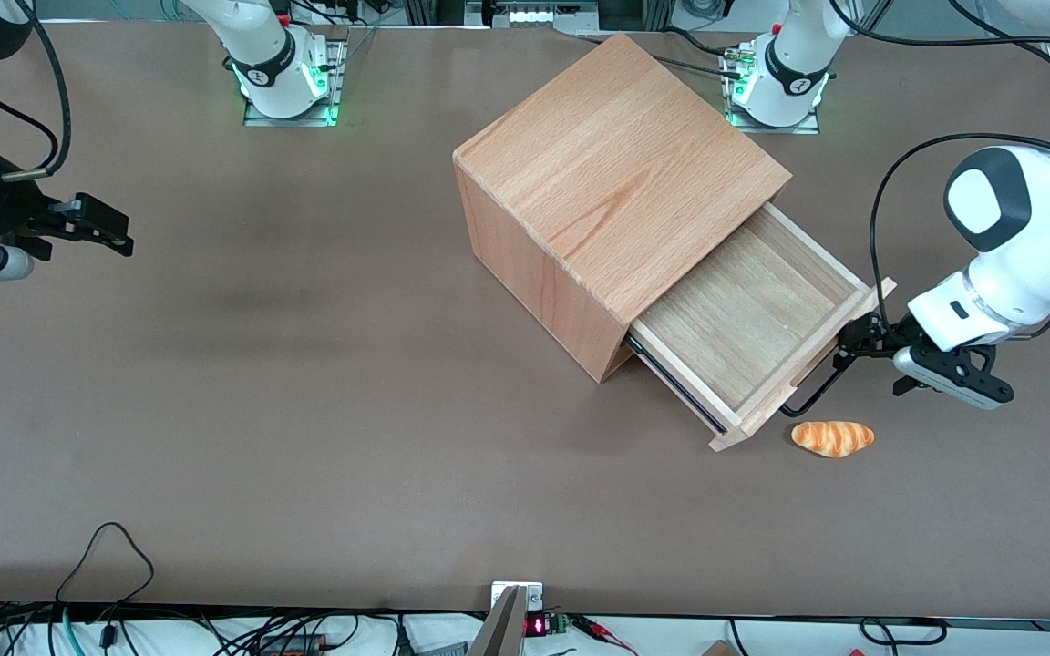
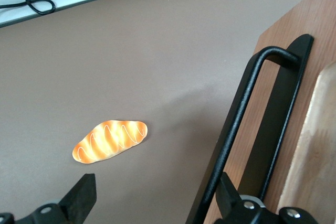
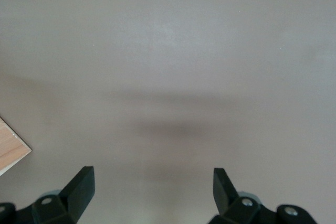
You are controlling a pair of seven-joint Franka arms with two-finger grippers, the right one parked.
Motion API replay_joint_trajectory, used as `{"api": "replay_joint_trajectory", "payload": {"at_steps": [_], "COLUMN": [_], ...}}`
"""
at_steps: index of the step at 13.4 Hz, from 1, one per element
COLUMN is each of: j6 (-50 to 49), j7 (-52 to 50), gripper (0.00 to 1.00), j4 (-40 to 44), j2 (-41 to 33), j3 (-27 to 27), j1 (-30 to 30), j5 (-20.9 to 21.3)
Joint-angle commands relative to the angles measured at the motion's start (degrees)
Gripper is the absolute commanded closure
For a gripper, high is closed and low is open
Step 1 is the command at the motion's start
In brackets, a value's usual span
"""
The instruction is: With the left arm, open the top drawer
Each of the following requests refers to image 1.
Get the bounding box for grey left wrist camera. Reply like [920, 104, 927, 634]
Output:
[892, 344, 1015, 412]

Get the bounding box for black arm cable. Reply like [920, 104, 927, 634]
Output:
[829, 0, 1050, 331]
[0, 0, 73, 180]

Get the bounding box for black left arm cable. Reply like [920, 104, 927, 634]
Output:
[829, 0, 1050, 331]

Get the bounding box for black metal drawer handle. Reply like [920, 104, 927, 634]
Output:
[779, 349, 856, 419]

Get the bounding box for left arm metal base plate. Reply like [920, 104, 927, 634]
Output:
[721, 46, 822, 136]

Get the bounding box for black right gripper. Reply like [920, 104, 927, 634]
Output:
[0, 150, 135, 263]

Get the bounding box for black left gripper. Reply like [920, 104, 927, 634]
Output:
[831, 313, 925, 373]

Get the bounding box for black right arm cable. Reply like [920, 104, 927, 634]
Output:
[0, 0, 73, 180]

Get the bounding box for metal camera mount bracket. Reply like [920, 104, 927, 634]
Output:
[470, 581, 545, 656]

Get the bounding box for red black clip leads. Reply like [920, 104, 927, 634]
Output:
[569, 614, 640, 656]

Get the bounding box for toy bread roll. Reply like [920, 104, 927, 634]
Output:
[791, 420, 876, 458]

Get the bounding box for wooden drawer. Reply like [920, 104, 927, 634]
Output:
[626, 202, 898, 454]

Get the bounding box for light wooden drawer cabinet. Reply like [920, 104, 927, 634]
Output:
[452, 32, 795, 384]

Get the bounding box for black looped thin cable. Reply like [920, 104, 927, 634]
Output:
[55, 521, 156, 609]

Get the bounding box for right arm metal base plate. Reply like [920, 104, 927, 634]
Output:
[242, 36, 349, 128]

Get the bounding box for black coiled cable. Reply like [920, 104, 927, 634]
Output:
[860, 617, 949, 647]

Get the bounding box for black base power cable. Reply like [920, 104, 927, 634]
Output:
[571, 32, 749, 81]

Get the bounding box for orange black device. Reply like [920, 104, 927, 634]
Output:
[256, 636, 330, 656]

